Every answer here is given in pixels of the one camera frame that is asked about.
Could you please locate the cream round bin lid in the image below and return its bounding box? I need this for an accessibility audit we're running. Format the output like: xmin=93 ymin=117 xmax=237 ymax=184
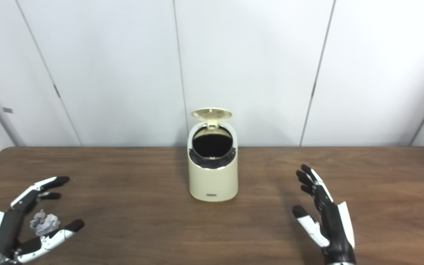
xmin=191 ymin=107 xmax=233 ymax=129

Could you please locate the white paper ball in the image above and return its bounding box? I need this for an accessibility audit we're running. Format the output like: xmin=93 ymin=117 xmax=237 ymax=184
xmin=30 ymin=210 xmax=61 ymax=236

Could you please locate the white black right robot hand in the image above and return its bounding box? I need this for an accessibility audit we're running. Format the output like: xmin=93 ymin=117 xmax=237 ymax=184
xmin=292 ymin=164 xmax=357 ymax=265

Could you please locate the cream-colored bin body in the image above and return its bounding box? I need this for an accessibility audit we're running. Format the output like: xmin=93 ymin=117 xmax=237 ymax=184
xmin=187 ymin=121 xmax=239 ymax=202

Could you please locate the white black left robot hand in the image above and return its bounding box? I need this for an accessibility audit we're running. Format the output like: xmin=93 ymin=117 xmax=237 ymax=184
xmin=0 ymin=176 xmax=85 ymax=265

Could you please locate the black bin liner bag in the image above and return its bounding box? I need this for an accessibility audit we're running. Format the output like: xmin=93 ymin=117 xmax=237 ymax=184
xmin=189 ymin=147 xmax=237 ymax=170

